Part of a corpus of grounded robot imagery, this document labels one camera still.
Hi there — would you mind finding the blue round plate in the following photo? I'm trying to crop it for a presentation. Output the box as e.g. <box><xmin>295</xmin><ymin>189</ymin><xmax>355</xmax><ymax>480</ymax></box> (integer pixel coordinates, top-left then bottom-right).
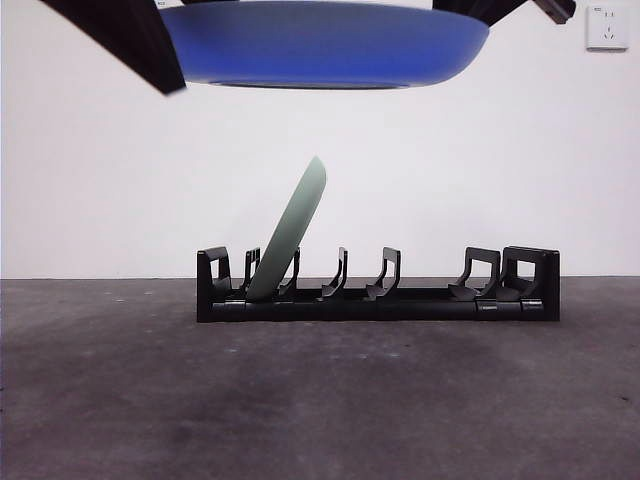
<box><xmin>158</xmin><ymin>1</ymin><xmax>492</xmax><ymax>91</ymax></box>

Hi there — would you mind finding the green round plate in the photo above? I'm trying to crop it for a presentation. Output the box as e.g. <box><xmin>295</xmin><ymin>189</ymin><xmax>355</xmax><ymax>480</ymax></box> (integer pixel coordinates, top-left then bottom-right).
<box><xmin>245</xmin><ymin>154</ymin><xmax>328</xmax><ymax>304</ymax></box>

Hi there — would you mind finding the black plate rack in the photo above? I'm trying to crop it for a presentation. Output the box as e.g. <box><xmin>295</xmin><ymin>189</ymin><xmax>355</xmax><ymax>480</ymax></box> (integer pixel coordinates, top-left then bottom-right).
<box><xmin>196</xmin><ymin>246</ymin><xmax>562</xmax><ymax>323</ymax></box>

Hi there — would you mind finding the white wall socket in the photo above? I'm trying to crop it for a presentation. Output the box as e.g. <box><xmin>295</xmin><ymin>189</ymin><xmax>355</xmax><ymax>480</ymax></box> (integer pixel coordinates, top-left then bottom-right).
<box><xmin>585</xmin><ymin>4</ymin><xmax>631</xmax><ymax>52</ymax></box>

